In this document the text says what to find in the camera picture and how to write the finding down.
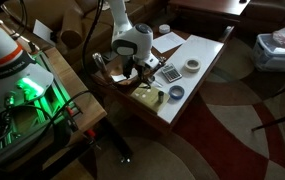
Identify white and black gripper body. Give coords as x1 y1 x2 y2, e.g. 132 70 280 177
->
133 53 161 73

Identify black sunglasses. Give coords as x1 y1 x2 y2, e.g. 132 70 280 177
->
137 80 154 92

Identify brown leaf-shaped wooden tray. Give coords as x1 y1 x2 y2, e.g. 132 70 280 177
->
106 59 140 88

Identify metal keys bundle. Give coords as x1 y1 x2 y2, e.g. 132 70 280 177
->
157 55 167 67

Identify white paper slip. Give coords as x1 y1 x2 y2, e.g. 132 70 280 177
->
110 68 140 83

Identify grey calculator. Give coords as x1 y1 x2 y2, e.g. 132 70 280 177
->
160 62 184 84

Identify small metal cylinder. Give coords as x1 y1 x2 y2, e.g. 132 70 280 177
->
157 90 165 105

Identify printed white paper sheet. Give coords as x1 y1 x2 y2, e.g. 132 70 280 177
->
152 31 187 55

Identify blue tape roll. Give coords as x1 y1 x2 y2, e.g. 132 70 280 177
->
168 84 186 101

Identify round white container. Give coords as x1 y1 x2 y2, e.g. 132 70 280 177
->
158 23 172 35

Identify brown wooden coffee table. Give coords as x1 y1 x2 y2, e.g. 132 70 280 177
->
89 25 237 135

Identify beige masking tape roll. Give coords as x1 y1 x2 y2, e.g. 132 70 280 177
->
184 58 202 74

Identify silver soda can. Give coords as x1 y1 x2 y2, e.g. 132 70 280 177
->
92 51 108 77

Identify large white paper sheet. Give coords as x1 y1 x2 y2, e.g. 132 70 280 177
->
149 34 225 125

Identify light wooden robot table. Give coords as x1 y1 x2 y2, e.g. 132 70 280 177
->
0 45 108 180

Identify black table stand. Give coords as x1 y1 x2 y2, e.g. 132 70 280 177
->
97 117 134 165

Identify red and black clamp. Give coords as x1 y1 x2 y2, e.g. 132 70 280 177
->
64 105 99 148

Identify raised coffee table top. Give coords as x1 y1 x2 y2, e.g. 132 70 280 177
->
167 0 252 18

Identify brown cylindrical sofa pillow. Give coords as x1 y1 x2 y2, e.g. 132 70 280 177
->
60 5 85 48

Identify white card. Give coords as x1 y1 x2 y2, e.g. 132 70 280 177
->
32 18 57 47

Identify patterned area rug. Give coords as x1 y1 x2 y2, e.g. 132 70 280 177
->
51 33 285 180

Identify brown leather sofa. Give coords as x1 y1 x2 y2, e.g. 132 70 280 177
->
1 0 165 66

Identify clear plastic storage bin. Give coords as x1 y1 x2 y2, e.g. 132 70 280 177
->
251 32 285 73

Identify black power cable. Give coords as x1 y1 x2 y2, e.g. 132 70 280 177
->
81 0 105 86

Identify aluminium frame with green light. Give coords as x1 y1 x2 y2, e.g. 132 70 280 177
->
0 49 83 168

